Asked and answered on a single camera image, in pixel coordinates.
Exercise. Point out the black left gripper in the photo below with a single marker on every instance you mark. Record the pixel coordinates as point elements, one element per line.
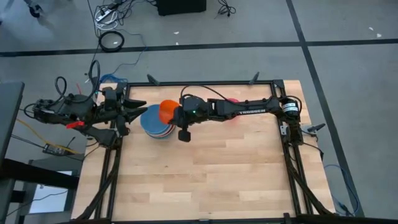
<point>115,105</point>

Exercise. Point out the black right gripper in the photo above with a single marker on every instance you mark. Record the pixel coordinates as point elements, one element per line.
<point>194,109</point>

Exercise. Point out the small orange plastic bowl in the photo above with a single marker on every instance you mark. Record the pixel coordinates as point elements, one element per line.
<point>166,110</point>

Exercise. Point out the teal plastic bowl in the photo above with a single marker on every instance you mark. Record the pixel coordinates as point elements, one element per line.
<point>150,119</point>

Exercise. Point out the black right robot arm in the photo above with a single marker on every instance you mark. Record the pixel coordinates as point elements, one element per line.
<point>248,109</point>

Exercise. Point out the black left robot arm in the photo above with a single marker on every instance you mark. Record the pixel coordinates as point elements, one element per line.
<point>74,109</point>

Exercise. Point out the black clamp lever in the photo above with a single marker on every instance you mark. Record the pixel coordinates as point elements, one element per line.
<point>254,78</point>
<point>315,127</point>
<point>153,80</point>

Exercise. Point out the small pink plastic bowl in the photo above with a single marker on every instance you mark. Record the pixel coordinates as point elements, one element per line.
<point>234,100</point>

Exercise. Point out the red plastic tag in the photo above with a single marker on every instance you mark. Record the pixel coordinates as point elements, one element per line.
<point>74,125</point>

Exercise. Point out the white power strip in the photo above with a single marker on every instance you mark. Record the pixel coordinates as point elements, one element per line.
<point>105,26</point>
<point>104,15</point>

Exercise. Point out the black power adapter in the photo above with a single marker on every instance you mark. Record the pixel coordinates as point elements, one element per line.
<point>54,150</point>

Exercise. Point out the black floor box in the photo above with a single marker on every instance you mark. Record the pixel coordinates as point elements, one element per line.
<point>181,7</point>

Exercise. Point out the black cabinet panel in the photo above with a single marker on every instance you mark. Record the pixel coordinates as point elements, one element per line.
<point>11,118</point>

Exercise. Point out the black chair caster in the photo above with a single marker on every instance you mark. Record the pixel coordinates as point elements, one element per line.
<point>35,10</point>

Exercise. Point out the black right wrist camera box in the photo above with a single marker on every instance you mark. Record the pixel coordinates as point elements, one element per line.
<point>184,136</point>

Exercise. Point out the black aluminium table frame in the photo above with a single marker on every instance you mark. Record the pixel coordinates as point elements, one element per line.
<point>202,83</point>

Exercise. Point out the silver metal bracket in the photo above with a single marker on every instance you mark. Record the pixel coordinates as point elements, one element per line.
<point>283,129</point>

